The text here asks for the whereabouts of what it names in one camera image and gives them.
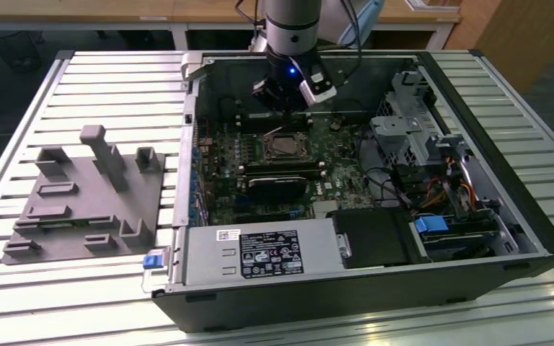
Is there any silver CPU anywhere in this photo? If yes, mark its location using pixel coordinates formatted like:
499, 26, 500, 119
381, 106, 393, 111
270, 138, 304, 156

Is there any black RAM slot bank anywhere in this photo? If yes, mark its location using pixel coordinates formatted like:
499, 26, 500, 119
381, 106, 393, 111
244, 162, 321, 178
237, 110, 310, 133

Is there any metal drive cage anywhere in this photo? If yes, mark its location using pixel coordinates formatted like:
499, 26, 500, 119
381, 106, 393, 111
368, 70, 473, 167

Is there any green motherboard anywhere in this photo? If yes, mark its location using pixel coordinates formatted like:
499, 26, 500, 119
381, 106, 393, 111
193, 115, 389, 226

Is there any black graphics card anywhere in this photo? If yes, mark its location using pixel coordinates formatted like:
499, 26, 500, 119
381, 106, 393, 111
246, 174, 310, 201

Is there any silver chipset heatsink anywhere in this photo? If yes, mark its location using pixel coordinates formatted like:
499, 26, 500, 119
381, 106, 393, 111
313, 200, 341, 219

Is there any clear plastic tray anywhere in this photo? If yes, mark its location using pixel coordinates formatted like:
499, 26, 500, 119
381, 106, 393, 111
405, 0, 464, 12

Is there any black plastic air shroud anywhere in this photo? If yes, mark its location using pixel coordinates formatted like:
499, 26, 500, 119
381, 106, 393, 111
328, 208, 428, 270

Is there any blue disk carrier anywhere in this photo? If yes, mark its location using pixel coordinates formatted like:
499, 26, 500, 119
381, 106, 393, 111
415, 215, 451, 234

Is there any silver power supply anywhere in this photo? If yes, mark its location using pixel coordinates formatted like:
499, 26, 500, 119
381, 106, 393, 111
181, 218, 346, 285

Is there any wooden cabinet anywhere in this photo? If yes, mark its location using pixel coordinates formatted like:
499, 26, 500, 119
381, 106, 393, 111
443, 0, 554, 94

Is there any grey parts rack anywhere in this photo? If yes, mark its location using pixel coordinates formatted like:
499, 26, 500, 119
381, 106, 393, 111
0, 124, 169, 266

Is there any dark round bin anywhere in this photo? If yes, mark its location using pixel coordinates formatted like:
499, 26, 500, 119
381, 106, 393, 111
0, 30, 47, 73

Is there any black PC case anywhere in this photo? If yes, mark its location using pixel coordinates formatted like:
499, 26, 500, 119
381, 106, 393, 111
150, 49, 554, 332

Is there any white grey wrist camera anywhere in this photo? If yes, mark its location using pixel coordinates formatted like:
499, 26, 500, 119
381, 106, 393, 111
300, 64, 340, 106

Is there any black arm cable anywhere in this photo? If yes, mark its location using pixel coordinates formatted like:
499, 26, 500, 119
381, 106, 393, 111
340, 0, 364, 87
236, 0, 261, 27

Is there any yellow orange wire bundle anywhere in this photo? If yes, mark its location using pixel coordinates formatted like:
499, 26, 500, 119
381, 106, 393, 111
421, 178, 479, 213

